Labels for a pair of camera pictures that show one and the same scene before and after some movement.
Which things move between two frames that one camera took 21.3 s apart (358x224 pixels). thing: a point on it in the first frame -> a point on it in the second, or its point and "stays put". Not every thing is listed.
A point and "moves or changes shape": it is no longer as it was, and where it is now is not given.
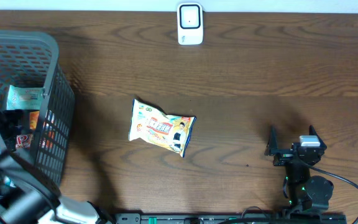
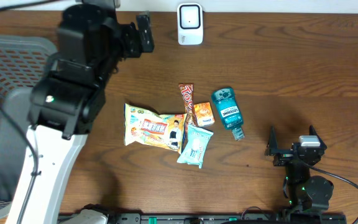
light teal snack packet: [25, 98] -> [194, 152]
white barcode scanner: [190, 23] stays put
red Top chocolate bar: [23, 141] -> [187, 90]
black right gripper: [284, 155] stays put
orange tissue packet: [33, 118] moves or changes shape
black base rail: [230, 218] stays put
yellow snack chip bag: [150, 123] moves or changes shape
